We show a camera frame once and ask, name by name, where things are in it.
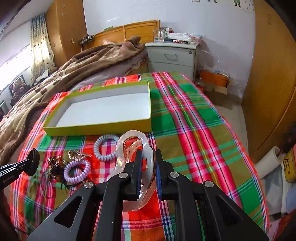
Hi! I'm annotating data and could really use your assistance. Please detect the white bedside cabinet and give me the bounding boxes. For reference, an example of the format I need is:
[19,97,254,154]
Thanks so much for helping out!
[145,42,199,81]

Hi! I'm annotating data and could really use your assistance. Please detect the green shallow cardboard box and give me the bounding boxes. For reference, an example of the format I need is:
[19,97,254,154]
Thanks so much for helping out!
[43,81,152,136]

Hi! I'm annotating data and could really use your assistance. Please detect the wooden door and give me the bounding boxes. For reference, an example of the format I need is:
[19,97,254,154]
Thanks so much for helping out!
[242,1,295,163]

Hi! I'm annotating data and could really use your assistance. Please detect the amber beaded hair tie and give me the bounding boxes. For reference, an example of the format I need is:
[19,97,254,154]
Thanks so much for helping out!
[39,155,70,197]

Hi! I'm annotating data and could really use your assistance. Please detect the wooden headboard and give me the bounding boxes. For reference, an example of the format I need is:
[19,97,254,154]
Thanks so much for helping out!
[83,20,161,50]

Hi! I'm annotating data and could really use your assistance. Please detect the purple spiral hair tie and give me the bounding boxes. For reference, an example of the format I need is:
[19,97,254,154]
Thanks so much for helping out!
[63,160,92,184]

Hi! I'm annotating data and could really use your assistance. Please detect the wooden wardrobe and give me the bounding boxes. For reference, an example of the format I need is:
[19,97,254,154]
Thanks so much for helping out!
[45,0,87,68]

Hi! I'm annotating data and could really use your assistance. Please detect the brown fleece blanket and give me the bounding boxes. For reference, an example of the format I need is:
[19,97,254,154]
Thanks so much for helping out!
[1,36,145,165]

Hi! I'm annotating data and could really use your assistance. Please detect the light blue spiral hair tie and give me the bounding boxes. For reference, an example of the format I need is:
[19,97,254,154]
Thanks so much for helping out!
[93,134,120,161]

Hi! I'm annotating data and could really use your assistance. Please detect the clear pink hair claw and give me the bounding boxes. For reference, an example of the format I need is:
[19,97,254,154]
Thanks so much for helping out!
[107,130,156,211]

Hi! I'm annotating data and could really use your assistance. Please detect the drinking glass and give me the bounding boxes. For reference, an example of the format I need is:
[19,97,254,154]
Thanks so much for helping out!
[153,29,164,43]

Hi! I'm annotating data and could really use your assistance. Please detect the colourful plaid tablecloth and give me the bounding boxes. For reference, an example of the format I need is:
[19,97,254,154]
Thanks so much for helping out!
[9,72,269,240]

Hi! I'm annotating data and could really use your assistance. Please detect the gold chain hair clip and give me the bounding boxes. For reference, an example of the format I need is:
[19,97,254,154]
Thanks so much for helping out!
[68,150,91,161]

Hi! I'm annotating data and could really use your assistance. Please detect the white paper roll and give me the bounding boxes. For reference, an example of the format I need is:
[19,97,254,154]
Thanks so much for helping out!
[254,146,286,179]

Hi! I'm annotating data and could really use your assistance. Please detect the orange storage box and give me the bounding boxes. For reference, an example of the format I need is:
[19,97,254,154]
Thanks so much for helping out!
[199,71,230,87]

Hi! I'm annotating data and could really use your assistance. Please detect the teddy bear picture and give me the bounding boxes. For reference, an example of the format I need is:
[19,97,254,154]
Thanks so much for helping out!
[9,75,30,106]

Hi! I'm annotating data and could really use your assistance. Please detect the dotted curtain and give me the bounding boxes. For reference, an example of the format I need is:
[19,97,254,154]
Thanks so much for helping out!
[30,14,55,86]

